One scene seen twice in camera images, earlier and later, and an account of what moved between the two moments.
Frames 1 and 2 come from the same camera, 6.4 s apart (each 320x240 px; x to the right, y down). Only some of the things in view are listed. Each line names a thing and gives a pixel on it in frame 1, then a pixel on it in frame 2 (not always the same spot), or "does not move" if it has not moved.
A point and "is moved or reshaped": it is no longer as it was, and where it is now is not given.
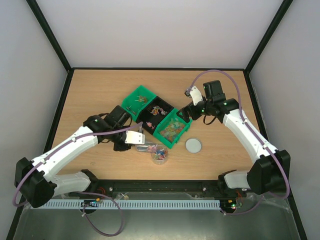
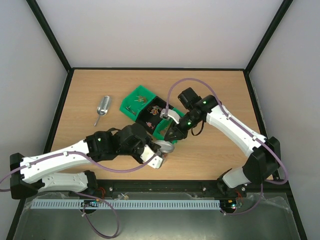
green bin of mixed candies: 136,99 does not move
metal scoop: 140,148 is moved or reshaped
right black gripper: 186,112 to 179,130
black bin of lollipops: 154,114 does not move
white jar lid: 193,145 to 166,147
